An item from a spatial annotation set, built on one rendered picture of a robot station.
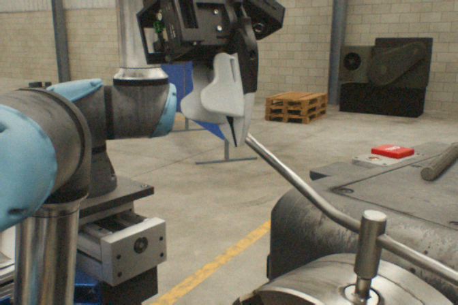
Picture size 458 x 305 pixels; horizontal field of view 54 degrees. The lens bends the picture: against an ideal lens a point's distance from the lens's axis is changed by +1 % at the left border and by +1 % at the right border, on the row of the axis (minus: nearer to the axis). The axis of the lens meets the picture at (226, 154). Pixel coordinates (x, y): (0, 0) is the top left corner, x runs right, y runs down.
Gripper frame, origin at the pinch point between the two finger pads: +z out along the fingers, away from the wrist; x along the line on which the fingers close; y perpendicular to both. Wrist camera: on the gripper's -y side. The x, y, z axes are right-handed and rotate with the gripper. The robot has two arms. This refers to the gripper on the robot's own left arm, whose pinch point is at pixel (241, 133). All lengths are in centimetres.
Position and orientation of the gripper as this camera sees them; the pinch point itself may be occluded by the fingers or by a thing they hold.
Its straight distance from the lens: 46.4
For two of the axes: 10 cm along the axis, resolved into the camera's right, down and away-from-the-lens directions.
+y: -7.7, 1.6, -6.2
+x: 6.0, -1.4, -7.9
